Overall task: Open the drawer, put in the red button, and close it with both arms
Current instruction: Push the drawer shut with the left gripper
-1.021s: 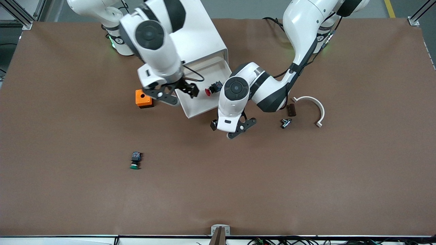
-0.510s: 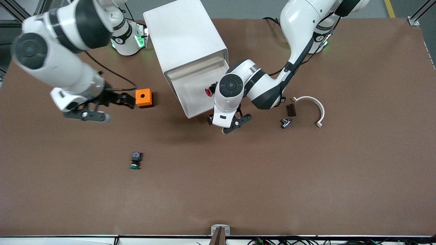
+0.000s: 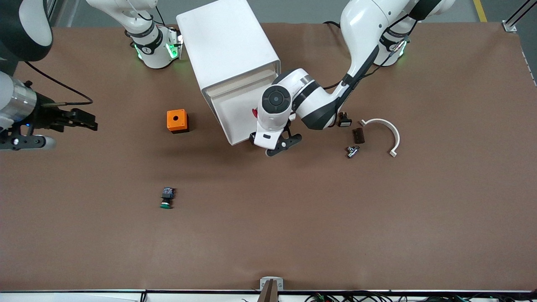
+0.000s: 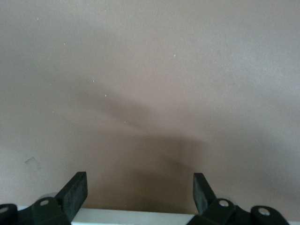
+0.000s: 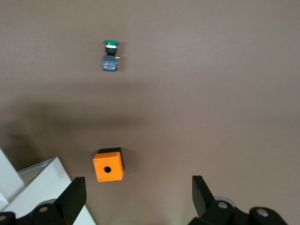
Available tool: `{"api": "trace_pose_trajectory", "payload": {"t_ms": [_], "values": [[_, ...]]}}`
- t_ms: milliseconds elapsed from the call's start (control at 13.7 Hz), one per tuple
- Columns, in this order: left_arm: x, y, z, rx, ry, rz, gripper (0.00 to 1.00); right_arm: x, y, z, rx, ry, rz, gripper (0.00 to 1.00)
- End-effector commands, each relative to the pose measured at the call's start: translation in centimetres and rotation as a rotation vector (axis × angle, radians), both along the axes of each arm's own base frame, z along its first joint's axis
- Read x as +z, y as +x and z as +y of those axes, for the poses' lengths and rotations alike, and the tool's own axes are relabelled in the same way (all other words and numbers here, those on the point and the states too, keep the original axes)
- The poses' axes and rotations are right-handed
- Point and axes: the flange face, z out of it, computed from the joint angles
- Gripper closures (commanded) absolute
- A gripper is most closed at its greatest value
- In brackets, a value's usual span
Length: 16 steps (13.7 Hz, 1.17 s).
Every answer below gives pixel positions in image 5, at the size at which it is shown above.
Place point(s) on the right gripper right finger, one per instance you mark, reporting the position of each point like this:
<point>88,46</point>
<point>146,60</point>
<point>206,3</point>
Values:
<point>204,201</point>

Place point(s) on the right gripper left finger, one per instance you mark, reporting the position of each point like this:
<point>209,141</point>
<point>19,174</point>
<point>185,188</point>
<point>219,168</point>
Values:
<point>70,201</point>

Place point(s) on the green push button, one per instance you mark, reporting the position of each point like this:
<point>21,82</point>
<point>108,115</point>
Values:
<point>110,63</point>

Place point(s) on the brown table mat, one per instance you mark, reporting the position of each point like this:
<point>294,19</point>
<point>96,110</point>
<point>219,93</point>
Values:
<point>187,93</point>

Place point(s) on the orange button enclosure box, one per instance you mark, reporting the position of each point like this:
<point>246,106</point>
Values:
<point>107,168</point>

